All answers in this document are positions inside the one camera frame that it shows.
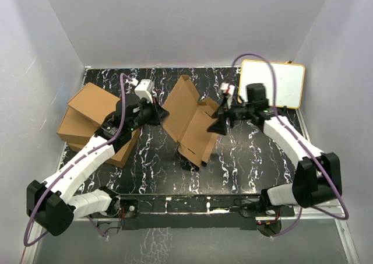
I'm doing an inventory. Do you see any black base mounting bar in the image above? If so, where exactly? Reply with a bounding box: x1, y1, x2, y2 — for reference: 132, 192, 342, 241
87, 195, 295, 231

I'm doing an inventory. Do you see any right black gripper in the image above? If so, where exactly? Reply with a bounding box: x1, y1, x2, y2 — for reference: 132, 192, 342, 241
207, 96, 255, 135

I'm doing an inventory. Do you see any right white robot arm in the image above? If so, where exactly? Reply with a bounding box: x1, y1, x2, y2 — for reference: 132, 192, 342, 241
207, 83, 342, 216

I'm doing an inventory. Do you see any brown cardboard box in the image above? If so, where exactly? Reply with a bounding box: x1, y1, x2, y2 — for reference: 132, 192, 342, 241
163, 75, 219, 167

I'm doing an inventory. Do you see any white board yellow frame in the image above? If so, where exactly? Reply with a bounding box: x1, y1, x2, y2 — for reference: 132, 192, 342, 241
238, 59, 305, 109

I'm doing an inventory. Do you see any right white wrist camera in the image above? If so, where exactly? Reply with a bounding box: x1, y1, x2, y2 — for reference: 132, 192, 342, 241
219, 82, 235, 109

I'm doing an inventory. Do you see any bottom folded cardboard box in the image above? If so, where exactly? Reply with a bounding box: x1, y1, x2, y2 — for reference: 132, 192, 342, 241
64, 129, 140, 168

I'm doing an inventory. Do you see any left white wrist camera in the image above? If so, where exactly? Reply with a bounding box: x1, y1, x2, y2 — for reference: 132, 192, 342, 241
135, 79, 154, 103

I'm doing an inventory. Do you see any middle folded cardboard box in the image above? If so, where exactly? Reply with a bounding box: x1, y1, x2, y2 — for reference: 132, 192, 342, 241
57, 107, 99, 145

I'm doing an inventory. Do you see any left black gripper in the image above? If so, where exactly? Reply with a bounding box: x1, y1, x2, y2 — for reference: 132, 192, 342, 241
129, 96, 169, 131

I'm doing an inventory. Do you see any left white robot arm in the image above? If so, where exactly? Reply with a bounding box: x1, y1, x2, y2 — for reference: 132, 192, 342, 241
26, 98, 169, 236

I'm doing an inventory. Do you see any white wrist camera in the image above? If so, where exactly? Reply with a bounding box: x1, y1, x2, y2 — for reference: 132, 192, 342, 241
135, 79, 154, 103
219, 82, 235, 109

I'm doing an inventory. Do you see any top small folded cardboard box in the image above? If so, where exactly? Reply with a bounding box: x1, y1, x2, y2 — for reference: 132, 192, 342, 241
68, 83, 120, 127

